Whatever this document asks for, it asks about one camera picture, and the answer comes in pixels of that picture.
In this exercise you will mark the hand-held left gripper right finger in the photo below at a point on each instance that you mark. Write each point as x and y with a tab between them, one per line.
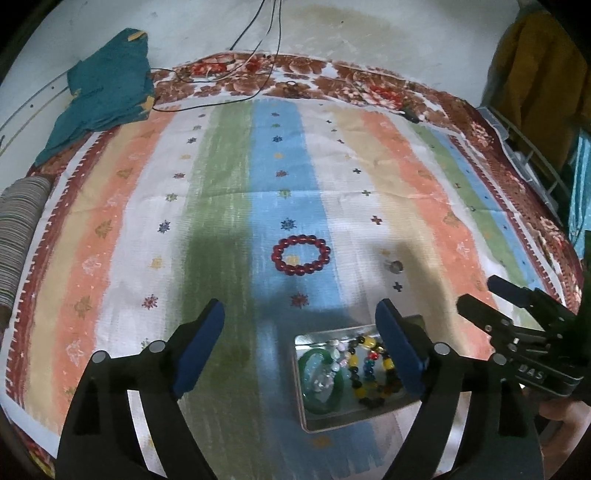
401	350

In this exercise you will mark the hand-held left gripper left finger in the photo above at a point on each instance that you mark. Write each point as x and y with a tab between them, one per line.
198	350

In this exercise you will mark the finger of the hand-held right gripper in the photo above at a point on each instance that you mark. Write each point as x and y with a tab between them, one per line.
512	290
480	314

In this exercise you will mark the silver metal tin box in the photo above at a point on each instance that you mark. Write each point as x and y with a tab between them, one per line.
332	417

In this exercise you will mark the green jade bangle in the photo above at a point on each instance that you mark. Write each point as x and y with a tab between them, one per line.
323	407

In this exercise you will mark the person's right hand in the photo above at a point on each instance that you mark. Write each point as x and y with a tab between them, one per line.
568	415

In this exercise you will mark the turquoise printed cloth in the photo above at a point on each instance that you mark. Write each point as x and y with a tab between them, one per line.
581	184

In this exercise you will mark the pastel striped cloth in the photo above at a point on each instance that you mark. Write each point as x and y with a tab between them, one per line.
207	184

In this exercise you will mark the small black device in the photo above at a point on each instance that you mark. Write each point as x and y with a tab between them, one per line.
411	115

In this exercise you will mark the mustard yellow jacket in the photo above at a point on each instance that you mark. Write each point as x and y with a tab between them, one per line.
540	83

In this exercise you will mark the brown striped folded cloth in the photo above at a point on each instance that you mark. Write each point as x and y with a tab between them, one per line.
18	230

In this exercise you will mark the brown floral blanket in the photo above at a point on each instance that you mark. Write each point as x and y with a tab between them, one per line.
369	83

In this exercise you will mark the teal crumpled cloth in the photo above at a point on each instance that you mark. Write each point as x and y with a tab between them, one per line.
106	83

